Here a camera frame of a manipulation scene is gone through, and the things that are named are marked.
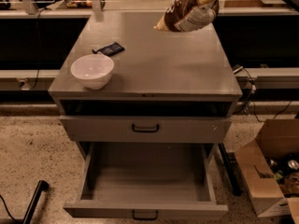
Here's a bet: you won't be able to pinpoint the brown chip bag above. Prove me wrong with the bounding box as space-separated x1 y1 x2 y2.
155 0 220 32

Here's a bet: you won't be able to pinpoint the grey drawer cabinet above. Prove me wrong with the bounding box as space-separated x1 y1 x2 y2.
48 10 243 221

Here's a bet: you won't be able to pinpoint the closed grey upper drawer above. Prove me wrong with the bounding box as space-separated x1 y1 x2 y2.
61 116 231 143

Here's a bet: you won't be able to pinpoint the open grey bottom drawer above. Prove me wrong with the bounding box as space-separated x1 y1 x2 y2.
64 143 228 221

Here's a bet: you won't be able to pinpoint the white bowl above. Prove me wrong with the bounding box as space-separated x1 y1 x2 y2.
70 54 114 90

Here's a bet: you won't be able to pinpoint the dark blue snack packet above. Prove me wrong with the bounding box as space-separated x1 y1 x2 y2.
93 42 124 57

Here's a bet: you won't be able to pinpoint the black base leg right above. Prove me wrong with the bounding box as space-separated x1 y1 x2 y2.
218 143 242 196

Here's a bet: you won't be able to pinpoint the black base leg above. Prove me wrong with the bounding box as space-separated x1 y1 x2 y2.
22 180 50 224
218 143 242 196

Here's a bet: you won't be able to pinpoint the cardboard box with cans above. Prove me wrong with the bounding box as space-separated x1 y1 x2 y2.
235 119 299 224

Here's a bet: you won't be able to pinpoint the black base leg left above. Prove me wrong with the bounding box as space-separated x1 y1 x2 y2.
22 180 50 224

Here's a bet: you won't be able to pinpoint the black cables at right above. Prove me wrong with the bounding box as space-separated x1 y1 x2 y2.
232 63 293 123

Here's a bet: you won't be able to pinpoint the black hanging cable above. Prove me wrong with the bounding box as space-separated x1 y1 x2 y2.
30 7 52 91

